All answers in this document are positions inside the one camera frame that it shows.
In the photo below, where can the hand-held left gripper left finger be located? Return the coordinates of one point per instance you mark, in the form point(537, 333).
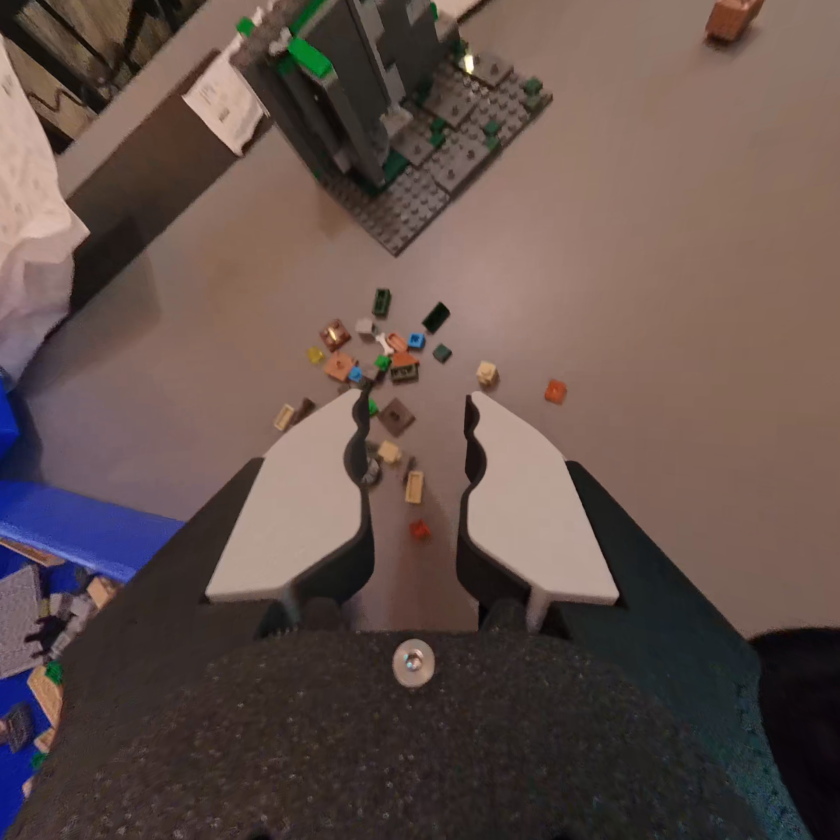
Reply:
point(295, 518)

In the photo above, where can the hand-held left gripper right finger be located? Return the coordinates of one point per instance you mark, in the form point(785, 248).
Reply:
point(531, 518)

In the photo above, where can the orange small piece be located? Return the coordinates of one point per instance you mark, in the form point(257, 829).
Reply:
point(555, 392)

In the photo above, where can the pile of small bricks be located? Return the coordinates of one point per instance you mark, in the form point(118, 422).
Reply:
point(339, 367)

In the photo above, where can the brown crate brick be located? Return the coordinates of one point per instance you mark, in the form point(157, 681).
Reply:
point(732, 19)

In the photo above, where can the grey desk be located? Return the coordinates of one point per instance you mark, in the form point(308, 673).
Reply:
point(623, 262)

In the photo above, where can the red small piece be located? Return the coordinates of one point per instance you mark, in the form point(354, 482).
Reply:
point(418, 529)

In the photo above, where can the tan small brick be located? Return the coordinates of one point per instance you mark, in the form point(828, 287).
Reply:
point(486, 373)

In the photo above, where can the blue plastic bin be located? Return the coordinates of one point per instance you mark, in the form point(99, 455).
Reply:
point(65, 518)

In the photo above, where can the heap of grey tan bricks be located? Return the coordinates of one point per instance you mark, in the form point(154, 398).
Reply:
point(19, 617)

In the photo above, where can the white paper bag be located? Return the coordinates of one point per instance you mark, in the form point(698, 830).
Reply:
point(33, 229)

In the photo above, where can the printed paper sheet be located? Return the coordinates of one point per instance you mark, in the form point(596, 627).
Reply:
point(223, 105)

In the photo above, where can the grey brick building model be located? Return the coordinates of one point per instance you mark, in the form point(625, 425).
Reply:
point(367, 98)

